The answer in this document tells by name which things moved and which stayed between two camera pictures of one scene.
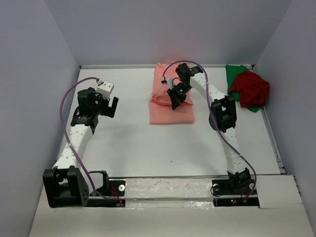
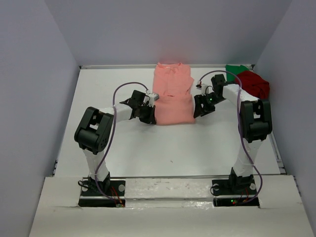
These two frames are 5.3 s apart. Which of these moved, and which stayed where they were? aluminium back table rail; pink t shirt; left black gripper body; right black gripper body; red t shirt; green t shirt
Moved: left black gripper body; right black gripper body
Stayed: red t shirt; pink t shirt; green t shirt; aluminium back table rail
